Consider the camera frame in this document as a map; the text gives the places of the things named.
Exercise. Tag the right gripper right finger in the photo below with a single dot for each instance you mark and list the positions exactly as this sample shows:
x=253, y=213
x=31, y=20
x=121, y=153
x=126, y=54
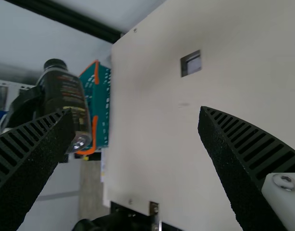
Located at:
x=246, y=156

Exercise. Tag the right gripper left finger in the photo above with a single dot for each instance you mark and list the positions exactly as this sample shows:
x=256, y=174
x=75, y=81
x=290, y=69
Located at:
x=29, y=156

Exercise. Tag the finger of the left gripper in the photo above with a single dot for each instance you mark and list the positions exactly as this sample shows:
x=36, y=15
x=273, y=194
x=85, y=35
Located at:
x=22, y=108

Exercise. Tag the dark coffee bottle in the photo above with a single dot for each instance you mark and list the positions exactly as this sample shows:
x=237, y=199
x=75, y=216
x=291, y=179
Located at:
x=65, y=89

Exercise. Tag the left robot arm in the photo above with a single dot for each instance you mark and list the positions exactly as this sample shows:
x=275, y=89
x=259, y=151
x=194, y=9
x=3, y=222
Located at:
x=102, y=223

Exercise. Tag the teal shopping basket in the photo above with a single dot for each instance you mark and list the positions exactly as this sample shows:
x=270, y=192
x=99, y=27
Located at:
x=102, y=96

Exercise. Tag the white shelf rack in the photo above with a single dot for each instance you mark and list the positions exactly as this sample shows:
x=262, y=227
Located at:
x=8, y=84

